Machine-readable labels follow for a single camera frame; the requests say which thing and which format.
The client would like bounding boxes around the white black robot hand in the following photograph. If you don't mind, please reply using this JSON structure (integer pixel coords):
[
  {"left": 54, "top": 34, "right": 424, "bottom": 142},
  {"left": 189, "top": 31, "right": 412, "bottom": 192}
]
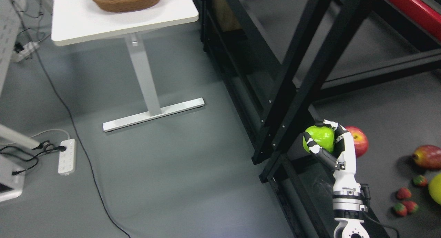
[{"left": 303, "top": 119, "right": 361, "bottom": 195}]

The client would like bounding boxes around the green apple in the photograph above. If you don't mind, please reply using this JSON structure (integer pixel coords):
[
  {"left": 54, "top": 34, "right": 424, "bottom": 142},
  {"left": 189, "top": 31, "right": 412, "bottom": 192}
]
[{"left": 305, "top": 125, "right": 335, "bottom": 153}]

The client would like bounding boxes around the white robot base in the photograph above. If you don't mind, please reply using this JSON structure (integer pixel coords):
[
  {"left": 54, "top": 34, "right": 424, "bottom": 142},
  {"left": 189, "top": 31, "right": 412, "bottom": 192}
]
[{"left": 0, "top": 155, "right": 25, "bottom": 202}]

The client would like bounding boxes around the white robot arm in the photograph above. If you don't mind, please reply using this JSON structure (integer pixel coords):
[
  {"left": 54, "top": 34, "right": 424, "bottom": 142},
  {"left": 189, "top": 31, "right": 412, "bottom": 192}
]
[{"left": 332, "top": 184, "right": 371, "bottom": 238}]

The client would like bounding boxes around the red apple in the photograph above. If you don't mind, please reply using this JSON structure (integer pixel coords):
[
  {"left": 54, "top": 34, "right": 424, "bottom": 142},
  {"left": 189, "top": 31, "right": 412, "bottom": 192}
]
[{"left": 345, "top": 126, "right": 369, "bottom": 158}]

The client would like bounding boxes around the strawberry middle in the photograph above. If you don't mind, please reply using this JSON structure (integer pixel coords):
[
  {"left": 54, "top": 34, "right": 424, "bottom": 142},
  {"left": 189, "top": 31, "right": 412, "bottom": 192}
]
[{"left": 395, "top": 187, "right": 412, "bottom": 200}]

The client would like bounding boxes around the strawberry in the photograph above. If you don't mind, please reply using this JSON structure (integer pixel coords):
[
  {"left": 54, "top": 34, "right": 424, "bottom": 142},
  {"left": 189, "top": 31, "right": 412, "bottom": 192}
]
[
  {"left": 402, "top": 200, "right": 419, "bottom": 214},
  {"left": 392, "top": 203, "right": 408, "bottom": 217},
  {"left": 412, "top": 175, "right": 428, "bottom": 187},
  {"left": 395, "top": 187, "right": 412, "bottom": 200}
]

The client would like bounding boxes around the black metal shelf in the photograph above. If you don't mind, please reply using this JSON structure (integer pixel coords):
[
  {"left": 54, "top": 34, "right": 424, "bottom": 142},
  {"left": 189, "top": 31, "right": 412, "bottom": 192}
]
[{"left": 195, "top": 0, "right": 440, "bottom": 238}]

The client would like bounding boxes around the strawberry lower left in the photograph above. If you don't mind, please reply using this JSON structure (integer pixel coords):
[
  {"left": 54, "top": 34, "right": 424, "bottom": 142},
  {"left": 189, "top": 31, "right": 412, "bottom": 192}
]
[{"left": 392, "top": 203, "right": 408, "bottom": 217}]

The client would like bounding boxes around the strawberry upper right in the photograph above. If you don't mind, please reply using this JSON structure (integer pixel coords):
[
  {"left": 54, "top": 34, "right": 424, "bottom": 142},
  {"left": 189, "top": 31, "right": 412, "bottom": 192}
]
[{"left": 412, "top": 175, "right": 428, "bottom": 187}]

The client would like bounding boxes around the strawberry lower right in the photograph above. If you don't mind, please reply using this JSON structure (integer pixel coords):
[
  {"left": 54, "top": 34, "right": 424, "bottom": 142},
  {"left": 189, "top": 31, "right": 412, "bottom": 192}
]
[{"left": 402, "top": 200, "right": 419, "bottom": 214}]

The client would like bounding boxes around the red mango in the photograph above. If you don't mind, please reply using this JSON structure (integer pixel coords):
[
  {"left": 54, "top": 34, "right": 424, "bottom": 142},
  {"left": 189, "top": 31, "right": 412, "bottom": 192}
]
[{"left": 411, "top": 144, "right": 441, "bottom": 169}]

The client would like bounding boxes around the yellow fruit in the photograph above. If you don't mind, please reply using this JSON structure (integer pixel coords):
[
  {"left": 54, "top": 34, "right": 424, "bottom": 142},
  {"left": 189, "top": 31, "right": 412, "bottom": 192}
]
[{"left": 428, "top": 173, "right": 441, "bottom": 205}]

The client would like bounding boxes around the white floor power strip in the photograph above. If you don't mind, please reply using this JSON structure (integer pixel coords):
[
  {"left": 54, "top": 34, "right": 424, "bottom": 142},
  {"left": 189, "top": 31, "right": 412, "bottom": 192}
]
[{"left": 57, "top": 139, "right": 76, "bottom": 176}]

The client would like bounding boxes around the white standing desk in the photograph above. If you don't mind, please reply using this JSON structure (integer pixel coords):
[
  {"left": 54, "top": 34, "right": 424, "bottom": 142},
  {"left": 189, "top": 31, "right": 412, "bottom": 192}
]
[{"left": 51, "top": 0, "right": 205, "bottom": 132}]

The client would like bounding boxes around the white far power strip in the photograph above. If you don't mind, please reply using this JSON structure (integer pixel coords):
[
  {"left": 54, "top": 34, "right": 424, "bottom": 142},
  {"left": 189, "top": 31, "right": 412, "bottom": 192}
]
[{"left": 11, "top": 42, "right": 40, "bottom": 63}]

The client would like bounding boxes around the white folding table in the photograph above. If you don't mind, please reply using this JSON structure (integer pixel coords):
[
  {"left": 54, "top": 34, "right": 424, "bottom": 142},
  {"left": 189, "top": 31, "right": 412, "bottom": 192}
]
[{"left": 0, "top": 0, "right": 40, "bottom": 149}]

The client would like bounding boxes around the long black floor cable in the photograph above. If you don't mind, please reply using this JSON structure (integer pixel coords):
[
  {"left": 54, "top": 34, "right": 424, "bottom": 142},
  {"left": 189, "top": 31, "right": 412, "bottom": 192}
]
[{"left": 0, "top": 0, "right": 131, "bottom": 238}]

